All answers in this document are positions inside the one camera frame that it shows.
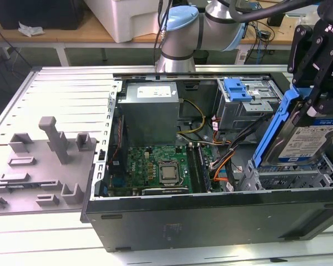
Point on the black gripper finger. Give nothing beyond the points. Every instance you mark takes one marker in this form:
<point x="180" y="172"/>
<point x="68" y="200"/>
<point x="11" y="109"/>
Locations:
<point x="330" y="104"/>
<point x="299" y="55"/>

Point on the hard disk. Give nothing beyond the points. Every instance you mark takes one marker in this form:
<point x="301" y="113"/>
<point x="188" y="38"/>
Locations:
<point x="302" y="144"/>

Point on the silver metal disk bay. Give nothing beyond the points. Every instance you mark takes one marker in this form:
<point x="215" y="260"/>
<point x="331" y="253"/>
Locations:
<point x="288" y="177"/>

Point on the clear plastic bag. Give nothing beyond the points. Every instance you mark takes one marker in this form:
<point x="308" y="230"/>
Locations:
<point x="308" y="20"/>

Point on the small black box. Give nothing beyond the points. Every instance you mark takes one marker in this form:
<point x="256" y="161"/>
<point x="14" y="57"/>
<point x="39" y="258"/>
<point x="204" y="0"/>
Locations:
<point x="274" y="21"/>

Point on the blue plastic drive latch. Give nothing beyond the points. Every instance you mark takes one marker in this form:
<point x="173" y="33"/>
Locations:
<point x="237" y="91"/>

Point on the silver optical drive cage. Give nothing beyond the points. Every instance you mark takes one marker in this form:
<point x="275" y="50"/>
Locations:
<point x="238" y="116"/>

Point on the RAM stick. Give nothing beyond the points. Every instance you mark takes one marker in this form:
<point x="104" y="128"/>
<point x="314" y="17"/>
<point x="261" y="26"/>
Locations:
<point x="204" y="169"/>

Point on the black RAM slot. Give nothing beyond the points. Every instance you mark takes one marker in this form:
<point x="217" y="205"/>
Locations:
<point x="199" y="169"/>
<point x="195" y="169"/>
<point x="191" y="169"/>

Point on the gray power supply unit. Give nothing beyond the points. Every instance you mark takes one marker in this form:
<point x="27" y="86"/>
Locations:
<point x="150" y="122"/>

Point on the black PC case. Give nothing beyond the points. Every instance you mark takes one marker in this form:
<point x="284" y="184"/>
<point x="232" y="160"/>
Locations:
<point x="211" y="221"/>

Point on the silver CPU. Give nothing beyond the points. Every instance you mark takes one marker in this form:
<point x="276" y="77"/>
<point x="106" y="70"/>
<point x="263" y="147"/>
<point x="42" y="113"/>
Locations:
<point x="168" y="172"/>

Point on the CPU socket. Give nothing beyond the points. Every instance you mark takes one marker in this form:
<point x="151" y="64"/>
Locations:
<point x="169" y="182"/>

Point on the black graphics card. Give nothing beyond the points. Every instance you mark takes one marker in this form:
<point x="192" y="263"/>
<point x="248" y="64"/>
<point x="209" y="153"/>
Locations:
<point x="166" y="191"/>

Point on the big white box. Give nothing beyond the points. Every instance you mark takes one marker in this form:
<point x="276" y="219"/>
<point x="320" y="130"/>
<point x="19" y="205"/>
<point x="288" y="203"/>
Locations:
<point x="113" y="22"/>

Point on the green motherboard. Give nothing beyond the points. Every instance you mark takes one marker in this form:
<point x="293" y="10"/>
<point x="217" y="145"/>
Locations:
<point x="144" y="166"/>

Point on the wooden desk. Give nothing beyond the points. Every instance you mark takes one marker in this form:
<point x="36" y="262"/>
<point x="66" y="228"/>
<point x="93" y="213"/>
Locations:
<point x="72" y="34"/>

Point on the large black box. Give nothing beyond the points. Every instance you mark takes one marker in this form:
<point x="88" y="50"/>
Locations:
<point x="44" y="14"/>

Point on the crumpled white paper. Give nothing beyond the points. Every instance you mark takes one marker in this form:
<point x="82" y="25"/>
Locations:
<point x="30" y="29"/>

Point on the gray parts rack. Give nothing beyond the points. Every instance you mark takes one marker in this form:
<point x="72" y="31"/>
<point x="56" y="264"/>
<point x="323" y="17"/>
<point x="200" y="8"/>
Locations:
<point x="39" y="177"/>

